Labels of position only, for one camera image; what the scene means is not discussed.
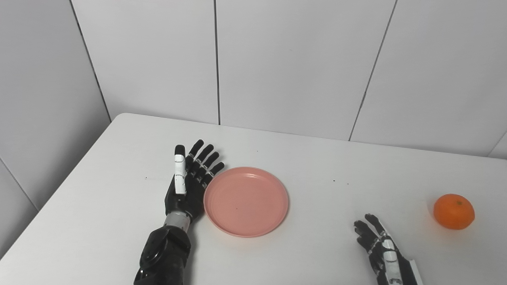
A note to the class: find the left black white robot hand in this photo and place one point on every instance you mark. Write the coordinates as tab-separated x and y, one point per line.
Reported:
190	194

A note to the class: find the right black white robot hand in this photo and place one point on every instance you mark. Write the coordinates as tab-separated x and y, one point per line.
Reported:
386	253

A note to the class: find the pink round plate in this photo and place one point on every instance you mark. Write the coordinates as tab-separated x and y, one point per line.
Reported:
245	202

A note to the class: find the orange fruit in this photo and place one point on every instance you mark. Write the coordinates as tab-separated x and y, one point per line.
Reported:
454	211

